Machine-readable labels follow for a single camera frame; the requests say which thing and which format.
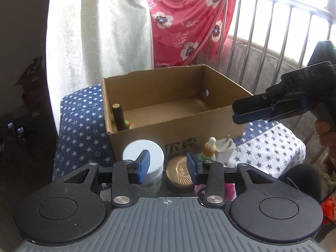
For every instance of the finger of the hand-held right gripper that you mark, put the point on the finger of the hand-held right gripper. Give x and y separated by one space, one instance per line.
252 102
252 116

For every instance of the pink floral cloth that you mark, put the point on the pink floral cloth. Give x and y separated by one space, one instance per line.
178 26

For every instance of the person's right hand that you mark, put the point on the person's right hand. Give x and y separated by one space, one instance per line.
328 139

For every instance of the round gold-lidded jar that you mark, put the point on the round gold-lidded jar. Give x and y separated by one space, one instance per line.
177 170

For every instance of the small green orange toy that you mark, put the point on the small green orange toy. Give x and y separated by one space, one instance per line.
128 124

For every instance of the blue and white star blanket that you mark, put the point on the blue and white star blanket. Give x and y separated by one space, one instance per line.
81 126

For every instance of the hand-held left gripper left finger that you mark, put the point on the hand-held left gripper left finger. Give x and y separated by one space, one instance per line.
144 165

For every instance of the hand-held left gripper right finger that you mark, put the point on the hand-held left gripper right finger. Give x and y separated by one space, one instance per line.
191 168

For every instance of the white bottle with green label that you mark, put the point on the white bottle with green label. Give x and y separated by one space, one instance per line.
157 157

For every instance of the white patterned curtain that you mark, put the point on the white patterned curtain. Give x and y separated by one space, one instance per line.
105 31

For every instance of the orange plastic item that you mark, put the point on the orange plastic item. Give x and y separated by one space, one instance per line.
330 210

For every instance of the orange dropper bottle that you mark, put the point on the orange dropper bottle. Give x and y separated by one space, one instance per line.
210 151

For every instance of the pink plastic item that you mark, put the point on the pink plastic item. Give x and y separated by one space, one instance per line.
199 190

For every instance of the dark cylindrical stick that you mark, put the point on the dark cylindrical stick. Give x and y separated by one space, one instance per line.
118 118

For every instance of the white plug charger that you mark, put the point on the white plug charger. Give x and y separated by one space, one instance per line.
223 155

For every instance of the black round cushion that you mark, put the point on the black round cushion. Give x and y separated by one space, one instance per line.
302 178

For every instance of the cardboard box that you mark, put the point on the cardboard box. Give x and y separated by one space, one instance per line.
178 134

